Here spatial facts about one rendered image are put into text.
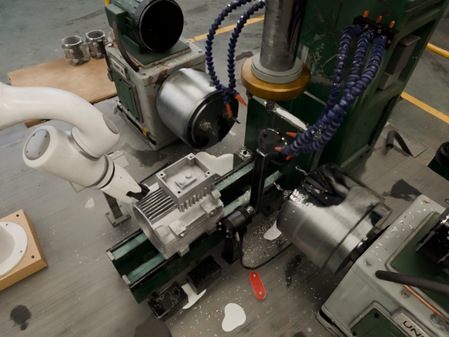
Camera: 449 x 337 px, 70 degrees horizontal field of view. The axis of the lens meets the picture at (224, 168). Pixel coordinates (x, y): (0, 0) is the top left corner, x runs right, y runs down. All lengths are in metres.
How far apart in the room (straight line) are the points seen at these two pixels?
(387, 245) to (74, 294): 0.88
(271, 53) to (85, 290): 0.87
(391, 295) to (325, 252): 0.17
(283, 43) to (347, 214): 0.42
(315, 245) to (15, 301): 0.89
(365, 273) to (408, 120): 2.56
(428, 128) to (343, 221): 2.48
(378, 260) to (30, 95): 0.73
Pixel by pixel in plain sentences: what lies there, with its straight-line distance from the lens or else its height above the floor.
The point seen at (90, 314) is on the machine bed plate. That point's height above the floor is 0.80.
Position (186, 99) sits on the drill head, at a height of 1.14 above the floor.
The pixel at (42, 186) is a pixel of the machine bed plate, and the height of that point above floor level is 0.80.
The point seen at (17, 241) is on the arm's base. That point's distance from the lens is 1.22.
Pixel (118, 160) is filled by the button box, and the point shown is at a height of 1.07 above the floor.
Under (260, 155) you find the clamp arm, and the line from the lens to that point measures 0.75.
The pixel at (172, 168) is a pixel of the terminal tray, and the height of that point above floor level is 1.13.
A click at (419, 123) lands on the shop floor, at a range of 3.24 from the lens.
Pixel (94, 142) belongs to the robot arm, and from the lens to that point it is 0.65.
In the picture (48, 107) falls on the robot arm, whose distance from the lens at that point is 0.61.
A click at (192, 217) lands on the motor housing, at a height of 1.06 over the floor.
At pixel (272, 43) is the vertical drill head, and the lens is 0.79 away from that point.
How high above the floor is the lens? 1.79
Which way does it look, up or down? 49 degrees down
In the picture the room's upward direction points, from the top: 1 degrees clockwise
